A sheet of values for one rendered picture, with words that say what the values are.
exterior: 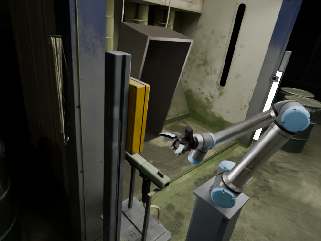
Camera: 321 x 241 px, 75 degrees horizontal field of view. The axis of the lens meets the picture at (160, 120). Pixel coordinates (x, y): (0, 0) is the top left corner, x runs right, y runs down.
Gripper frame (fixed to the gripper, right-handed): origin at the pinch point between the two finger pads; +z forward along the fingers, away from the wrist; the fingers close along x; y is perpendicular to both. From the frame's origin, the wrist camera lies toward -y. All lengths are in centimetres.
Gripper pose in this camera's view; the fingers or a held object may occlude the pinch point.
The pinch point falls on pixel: (166, 142)
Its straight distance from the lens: 107.6
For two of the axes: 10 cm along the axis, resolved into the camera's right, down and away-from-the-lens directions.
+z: -8.0, 0.3, -6.0
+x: -5.0, -5.8, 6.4
